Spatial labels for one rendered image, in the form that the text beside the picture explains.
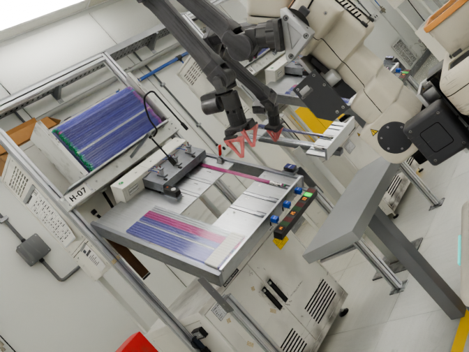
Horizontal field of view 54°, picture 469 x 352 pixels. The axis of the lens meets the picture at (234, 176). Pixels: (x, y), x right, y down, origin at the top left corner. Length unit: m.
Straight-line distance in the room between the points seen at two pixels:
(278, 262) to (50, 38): 3.09
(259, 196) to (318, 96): 0.75
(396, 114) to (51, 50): 3.53
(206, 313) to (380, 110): 1.12
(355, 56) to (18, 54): 3.37
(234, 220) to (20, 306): 1.95
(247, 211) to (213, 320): 0.48
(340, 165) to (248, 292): 1.21
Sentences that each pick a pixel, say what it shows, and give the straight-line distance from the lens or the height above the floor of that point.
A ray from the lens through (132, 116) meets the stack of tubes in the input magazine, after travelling 2.43.
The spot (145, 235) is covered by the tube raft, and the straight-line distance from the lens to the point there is 1.99.
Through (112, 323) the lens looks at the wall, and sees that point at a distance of 3.62.
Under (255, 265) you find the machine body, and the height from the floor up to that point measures 0.55.
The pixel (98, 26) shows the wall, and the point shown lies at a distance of 4.85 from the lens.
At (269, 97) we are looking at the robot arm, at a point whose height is 1.10.
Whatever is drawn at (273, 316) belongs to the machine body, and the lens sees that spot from 2.22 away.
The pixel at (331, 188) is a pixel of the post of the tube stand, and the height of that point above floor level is 0.53.
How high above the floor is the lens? 1.02
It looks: 2 degrees down
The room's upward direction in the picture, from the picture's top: 42 degrees counter-clockwise
